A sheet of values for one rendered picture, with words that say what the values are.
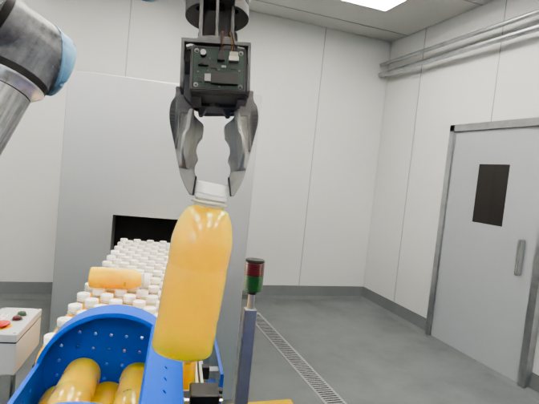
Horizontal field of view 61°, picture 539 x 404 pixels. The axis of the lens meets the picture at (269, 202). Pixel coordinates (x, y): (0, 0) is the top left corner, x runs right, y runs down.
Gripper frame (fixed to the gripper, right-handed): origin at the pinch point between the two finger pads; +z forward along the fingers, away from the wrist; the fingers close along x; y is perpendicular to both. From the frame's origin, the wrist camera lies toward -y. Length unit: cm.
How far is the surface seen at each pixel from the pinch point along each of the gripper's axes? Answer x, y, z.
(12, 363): -45, -67, 34
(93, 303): -35, -96, 24
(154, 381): -7.8, -22.3, 27.2
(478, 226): 249, -349, -20
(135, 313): -14, -45, 20
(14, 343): -45, -66, 30
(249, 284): 13, -93, 18
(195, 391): -2, -63, 41
